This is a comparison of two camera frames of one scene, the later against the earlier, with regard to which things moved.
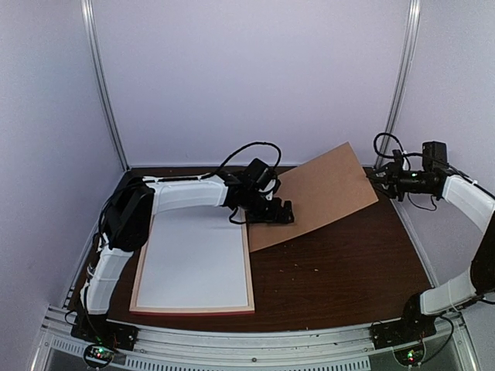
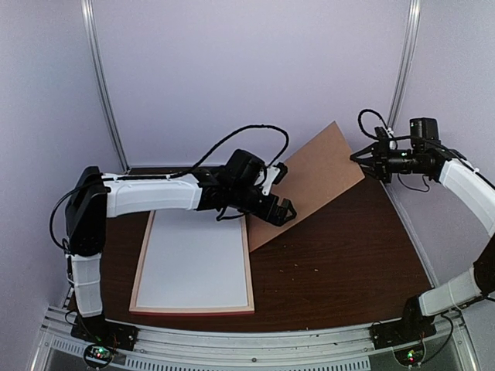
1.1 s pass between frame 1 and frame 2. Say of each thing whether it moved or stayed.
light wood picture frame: stayed
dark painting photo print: stayed
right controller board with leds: stayed
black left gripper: stayed
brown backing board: moved
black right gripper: moved
